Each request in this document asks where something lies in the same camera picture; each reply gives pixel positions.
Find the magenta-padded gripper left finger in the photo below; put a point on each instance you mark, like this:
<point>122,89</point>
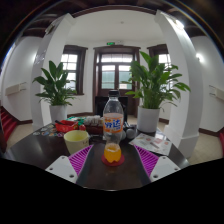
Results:
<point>63,168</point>

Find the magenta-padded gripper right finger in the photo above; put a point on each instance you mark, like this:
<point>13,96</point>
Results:
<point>163,168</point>

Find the clear orange soda bottle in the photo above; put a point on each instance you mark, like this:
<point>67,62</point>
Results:
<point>113,126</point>

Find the white printed leaflet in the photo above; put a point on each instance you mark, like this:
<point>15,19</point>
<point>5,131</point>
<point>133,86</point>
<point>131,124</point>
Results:
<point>151,144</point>

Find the pale yellow paper cup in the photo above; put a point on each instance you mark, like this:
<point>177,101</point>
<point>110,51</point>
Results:
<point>76,141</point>

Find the red box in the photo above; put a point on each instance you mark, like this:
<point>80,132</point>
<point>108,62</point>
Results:
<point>65,127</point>

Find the colourful printed sheet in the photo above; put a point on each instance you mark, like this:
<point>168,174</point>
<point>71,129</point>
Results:
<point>46,130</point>

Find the flat round red coaster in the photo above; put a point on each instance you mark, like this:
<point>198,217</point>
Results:
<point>105,162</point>

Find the grey round microphone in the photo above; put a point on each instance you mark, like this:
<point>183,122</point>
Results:
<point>131,133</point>
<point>124,135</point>

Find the brown snack box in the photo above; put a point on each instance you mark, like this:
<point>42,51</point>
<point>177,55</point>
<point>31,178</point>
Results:
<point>93,121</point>

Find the red carpeted staircase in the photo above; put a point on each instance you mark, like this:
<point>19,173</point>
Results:
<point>8,123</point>
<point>221,143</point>

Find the black monitor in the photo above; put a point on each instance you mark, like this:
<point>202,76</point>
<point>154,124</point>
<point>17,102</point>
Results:
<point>99,106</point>

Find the slim potted plant, white pot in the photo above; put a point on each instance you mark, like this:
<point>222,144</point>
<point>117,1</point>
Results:
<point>55,90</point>

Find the bushy potted plant, white pot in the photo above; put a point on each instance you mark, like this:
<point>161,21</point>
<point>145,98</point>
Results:
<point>150,86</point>

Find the dark framed window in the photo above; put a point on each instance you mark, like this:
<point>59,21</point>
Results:
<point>163,58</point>
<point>71,66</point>

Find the dark wooden double door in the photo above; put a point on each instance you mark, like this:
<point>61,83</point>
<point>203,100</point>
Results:
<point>115,75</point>

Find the green exit sign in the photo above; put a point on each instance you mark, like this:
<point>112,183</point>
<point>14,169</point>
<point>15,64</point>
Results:
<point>110,43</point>

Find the wall lamp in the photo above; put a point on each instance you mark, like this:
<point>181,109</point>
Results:
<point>199,57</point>

